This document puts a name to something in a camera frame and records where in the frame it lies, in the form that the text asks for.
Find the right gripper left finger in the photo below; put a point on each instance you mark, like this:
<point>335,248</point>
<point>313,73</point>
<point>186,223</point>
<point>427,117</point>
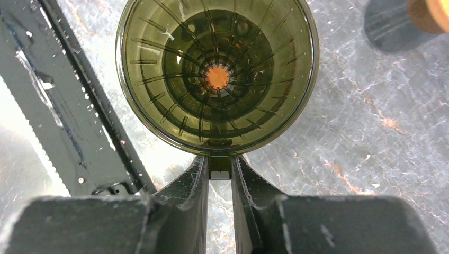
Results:
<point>172,220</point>

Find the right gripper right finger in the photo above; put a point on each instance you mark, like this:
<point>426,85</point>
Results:
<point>267,220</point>

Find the dark green ceramic dripper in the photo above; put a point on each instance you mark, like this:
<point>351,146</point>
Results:
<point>165,48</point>

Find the dark glass carafe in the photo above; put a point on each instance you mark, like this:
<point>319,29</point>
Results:
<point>388,27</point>

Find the orange liquid glass beaker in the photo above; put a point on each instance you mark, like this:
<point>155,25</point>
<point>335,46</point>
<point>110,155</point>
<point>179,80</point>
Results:
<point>217,77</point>

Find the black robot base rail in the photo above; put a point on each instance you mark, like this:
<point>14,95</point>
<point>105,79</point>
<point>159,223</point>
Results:
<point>59,94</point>

